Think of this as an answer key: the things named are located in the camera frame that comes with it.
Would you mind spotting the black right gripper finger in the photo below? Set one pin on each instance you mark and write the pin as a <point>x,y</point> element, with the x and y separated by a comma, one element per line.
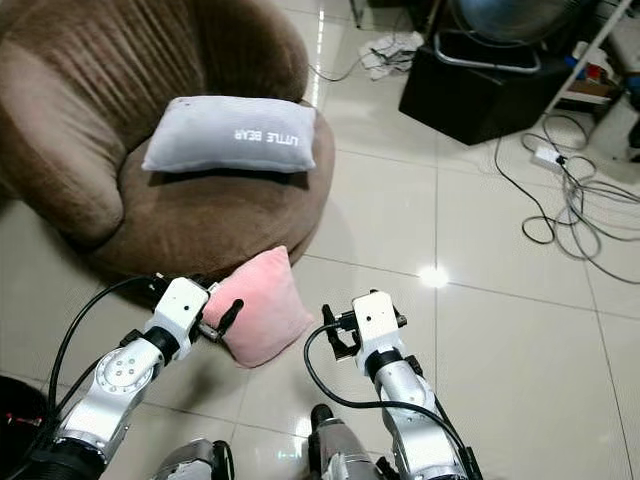
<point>329,317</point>

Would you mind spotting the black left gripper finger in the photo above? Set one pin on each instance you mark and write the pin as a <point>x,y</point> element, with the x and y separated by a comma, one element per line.
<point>231,315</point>

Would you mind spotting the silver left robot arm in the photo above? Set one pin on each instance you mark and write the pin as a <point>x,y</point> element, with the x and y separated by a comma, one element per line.
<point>120,375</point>

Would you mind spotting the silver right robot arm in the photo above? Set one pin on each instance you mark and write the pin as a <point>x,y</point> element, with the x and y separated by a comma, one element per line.
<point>415,420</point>

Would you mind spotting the grey Little Bear pillow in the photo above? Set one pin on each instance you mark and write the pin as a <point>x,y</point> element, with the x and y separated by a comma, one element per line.
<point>210,140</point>

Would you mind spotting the brown round velvet sofa chair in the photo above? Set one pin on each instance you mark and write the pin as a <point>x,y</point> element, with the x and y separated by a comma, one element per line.
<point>100,100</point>

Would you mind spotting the black floor fan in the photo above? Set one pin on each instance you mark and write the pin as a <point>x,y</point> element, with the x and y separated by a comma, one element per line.
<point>520,18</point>

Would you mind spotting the silver right robot leg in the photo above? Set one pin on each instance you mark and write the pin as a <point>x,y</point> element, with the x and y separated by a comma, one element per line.
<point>345,450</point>

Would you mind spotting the silver robot leg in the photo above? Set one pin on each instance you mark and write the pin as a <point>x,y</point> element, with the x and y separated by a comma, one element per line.
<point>345,450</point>
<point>195,460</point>

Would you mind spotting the silver left robot leg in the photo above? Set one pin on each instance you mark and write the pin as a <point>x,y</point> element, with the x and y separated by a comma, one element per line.
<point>195,460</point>

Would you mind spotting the black bag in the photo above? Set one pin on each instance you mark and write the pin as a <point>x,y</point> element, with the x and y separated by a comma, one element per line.
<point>20,435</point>

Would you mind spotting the white crumpled cloth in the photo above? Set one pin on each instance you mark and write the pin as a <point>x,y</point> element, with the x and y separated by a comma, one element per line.
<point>392,52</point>

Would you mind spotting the white power strip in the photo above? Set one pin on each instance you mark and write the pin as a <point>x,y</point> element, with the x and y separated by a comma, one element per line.
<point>550,155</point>

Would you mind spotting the white shelf rack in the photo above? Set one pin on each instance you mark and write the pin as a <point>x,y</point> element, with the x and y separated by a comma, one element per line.
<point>610,90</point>

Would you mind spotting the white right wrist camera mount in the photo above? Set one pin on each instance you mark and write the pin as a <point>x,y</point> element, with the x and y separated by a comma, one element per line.
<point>373,320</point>

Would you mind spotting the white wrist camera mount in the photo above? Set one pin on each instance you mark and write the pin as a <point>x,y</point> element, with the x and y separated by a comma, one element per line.
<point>373,320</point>
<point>180,305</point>

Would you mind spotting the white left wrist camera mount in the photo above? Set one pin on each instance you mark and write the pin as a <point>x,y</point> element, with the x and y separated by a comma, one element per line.
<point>180,305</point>

